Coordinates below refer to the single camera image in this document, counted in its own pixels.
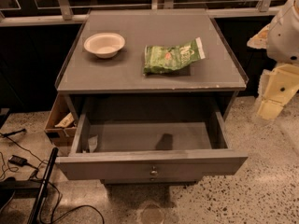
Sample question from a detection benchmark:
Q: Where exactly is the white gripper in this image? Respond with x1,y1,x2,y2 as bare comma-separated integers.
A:
247,24,299,120

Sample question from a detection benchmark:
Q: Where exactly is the green jalapeno chip bag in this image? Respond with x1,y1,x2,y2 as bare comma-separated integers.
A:
143,37,206,75

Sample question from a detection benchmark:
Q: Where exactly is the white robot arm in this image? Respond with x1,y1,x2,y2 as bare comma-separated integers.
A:
247,0,299,120

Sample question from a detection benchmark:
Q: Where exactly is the open grey top drawer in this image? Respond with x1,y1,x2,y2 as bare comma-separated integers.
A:
57,95,248,184

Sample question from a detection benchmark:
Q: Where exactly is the grey drawer cabinet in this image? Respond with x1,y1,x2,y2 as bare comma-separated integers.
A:
56,9,248,184

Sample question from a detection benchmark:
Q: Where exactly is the round metal drawer knob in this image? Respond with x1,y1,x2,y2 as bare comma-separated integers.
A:
149,166,159,176

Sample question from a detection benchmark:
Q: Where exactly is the white paper bowl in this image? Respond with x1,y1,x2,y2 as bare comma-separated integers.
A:
84,33,125,59

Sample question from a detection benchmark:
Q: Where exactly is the crumpled white paper scrap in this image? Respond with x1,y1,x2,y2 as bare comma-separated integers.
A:
88,135,98,153

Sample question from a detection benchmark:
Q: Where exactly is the white packet in box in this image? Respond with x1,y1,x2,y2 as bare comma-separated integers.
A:
55,113,75,128

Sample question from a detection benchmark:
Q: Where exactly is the brown cardboard box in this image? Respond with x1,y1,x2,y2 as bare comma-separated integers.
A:
45,95,77,147

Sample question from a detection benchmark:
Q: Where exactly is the metal window railing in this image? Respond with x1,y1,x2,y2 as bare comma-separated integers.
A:
0,0,287,27

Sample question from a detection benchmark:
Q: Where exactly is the black power adapter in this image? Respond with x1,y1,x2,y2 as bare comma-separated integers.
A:
8,155,27,167

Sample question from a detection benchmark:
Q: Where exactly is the black tool on floor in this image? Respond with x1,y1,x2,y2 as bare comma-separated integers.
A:
0,129,27,138

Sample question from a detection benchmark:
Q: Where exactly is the black pole on floor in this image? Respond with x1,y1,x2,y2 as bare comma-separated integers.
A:
27,147,58,224

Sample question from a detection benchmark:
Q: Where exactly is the black cable on floor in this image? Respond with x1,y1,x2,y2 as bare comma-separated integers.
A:
0,133,106,224

